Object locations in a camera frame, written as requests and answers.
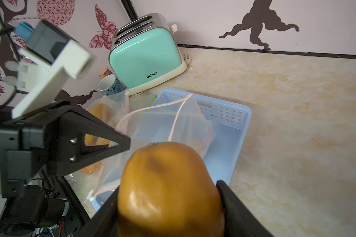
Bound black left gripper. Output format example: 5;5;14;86
0;103;131;198

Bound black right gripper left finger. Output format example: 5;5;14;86
74;187;120;237

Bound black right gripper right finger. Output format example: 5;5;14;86
216;180;273;237

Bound orange potato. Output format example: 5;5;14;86
79;103;116;174

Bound brown potato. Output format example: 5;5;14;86
118;142;225;237

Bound light blue perforated plastic basket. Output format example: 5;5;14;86
92;88;252;210

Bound clear blue zipper bag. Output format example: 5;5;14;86
151;94;158;106

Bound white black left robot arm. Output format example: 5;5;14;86
0;101;131;237

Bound white blue ceramic mug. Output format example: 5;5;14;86
98;75;125;96

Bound small pink cup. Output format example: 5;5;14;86
98;67;113;79

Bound mint green silver toaster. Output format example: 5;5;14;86
109;13;187;95

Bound black base frame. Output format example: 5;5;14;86
39;169;90;237

